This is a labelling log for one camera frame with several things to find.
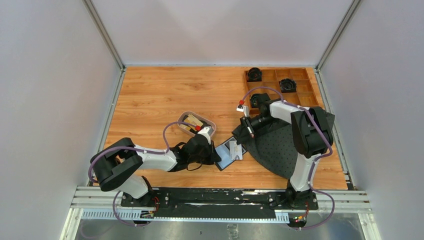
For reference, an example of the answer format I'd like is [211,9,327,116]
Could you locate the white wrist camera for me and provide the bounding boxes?
[236,99,250,118]
[195,126,214,144]

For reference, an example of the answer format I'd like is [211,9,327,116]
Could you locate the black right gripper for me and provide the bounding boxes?
[237,114,278,145]

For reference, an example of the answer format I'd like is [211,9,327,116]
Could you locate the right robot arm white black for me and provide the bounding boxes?
[232,93,334,209]

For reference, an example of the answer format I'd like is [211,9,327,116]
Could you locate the black rolled belt middle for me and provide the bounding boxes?
[279,78,297,93]

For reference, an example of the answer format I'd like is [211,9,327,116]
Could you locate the black credit card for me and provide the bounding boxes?
[224,137,247,160]

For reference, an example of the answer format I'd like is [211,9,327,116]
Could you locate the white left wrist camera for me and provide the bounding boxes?
[195,126,214,144]

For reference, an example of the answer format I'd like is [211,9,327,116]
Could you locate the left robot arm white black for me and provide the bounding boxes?
[88,134,221,207]

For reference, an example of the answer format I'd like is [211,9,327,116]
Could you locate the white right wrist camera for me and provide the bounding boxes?
[236,99,250,118]

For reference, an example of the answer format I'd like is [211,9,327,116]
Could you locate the wooden compartment tray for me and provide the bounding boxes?
[243,67,323,116]

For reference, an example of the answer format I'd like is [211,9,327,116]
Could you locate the black rolled belt green pattern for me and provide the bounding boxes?
[249,93,262,109]

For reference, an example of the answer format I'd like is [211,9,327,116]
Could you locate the black rolled belt top left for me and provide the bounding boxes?
[246,67,263,83]

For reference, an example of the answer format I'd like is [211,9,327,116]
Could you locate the silver VIP credit card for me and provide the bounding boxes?
[229,140,244,161]

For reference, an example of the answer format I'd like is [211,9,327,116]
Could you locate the dark grey dotted cloth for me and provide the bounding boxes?
[241,107,333,179]

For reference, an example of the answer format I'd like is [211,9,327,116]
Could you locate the black card holder wallet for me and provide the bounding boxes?
[215,137,247,171]

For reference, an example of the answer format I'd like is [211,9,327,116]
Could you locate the aluminium frame rail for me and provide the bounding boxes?
[59,186,381,240]

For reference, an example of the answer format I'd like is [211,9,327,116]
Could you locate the pink oval card tray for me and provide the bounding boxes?
[177,111,217,137]

